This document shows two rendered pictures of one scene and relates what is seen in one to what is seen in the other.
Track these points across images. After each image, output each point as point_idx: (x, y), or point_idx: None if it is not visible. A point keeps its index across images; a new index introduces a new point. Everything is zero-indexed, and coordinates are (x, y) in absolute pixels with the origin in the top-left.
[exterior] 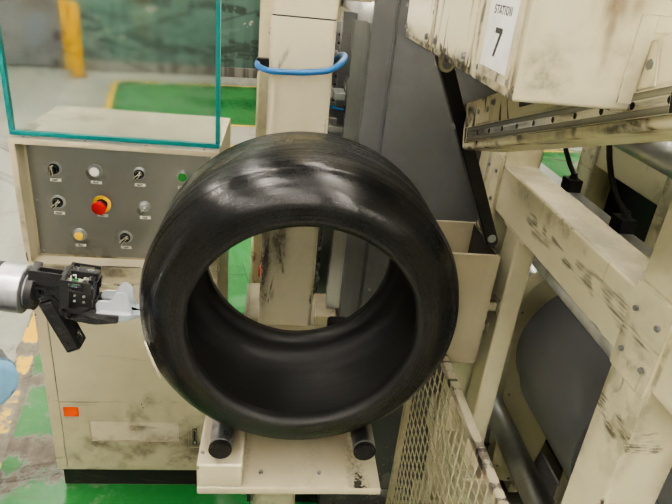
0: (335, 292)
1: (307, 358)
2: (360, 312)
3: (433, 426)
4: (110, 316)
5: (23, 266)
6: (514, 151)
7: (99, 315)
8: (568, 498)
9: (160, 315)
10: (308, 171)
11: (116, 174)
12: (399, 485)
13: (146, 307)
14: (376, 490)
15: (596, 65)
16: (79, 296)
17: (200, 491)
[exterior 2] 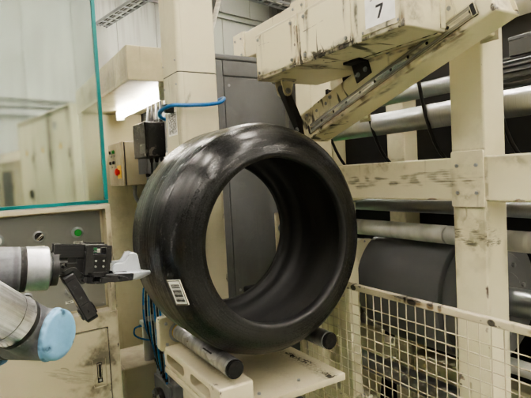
0: None
1: (245, 315)
2: (270, 269)
3: (344, 338)
4: (127, 274)
5: (45, 246)
6: (338, 133)
7: (118, 274)
8: None
9: (186, 244)
10: (263, 126)
11: (17, 241)
12: None
13: (171, 244)
14: (343, 375)
15: (430, 9)
16: (99, 261)
17: None
